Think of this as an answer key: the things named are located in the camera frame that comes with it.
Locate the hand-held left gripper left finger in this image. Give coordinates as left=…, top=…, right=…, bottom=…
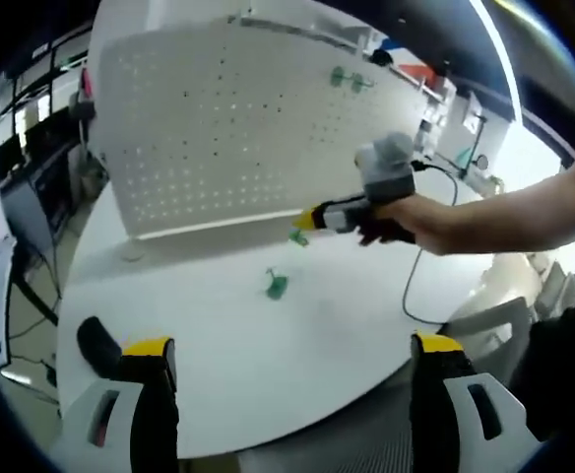
left=50, top=336, right=181, bottom=473

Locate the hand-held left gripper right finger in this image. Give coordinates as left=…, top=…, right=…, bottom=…
left=410, top=331, right=550, bottom=473

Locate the white perforated mounting plate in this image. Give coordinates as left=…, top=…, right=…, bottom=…
left=97, top=22, right=429, bottom=263

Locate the person's right hand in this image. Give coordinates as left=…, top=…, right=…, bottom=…
left=357, top=195, right=440, bottom=248

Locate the black oval object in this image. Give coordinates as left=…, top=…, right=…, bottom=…
left=75, top=315, right=123, bottom=381

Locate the dark tripod stand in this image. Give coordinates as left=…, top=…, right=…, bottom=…
left=457, top=114, right=489, bottom=181

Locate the person's black shirt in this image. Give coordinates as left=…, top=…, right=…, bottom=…
left=508, top=255, right=575, bottom=444

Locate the ceiling light strip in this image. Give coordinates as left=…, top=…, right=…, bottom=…
left=469, top=0, right=523, bottom=120

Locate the cream chair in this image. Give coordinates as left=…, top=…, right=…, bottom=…
left=481, top=245, right=555, bottom=319

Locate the dark equipment cabinet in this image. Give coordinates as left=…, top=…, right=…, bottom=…
left=0, top=142, right=80, bottom=247

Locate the black computer monitor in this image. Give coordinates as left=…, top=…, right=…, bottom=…
left=0, top=131, right=29, bottom=179

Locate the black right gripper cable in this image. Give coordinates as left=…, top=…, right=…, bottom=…
left=402, top=160, right=460, bottom=326

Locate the white wall shelf rack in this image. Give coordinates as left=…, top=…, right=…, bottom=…
left=227, top=12, right=367, bottom=50

